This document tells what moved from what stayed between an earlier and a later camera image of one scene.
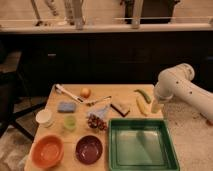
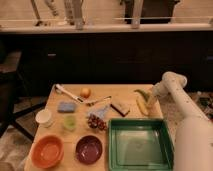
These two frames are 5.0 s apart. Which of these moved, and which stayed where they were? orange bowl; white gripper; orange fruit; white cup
Moved: white gripper
Stayed: white cup; orange fruit; orange bowl
